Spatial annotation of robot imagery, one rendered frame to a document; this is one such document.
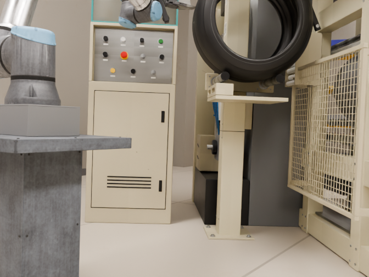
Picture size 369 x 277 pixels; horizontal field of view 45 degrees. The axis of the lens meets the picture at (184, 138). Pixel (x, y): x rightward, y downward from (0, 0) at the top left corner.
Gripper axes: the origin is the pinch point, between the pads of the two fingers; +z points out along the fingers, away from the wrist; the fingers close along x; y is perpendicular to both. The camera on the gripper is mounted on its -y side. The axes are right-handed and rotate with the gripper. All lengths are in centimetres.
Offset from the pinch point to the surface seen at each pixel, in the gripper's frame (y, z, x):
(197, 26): -10.5, 3.4, -8.5
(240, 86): -32, 35, 26
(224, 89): -38.6, 21.3, -8.7
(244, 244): -119, 49, 13
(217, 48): -19.8, 14.3, -12.3
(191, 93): -11, 36, 424
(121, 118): -62, -32, 56
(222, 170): -82, 33, 28
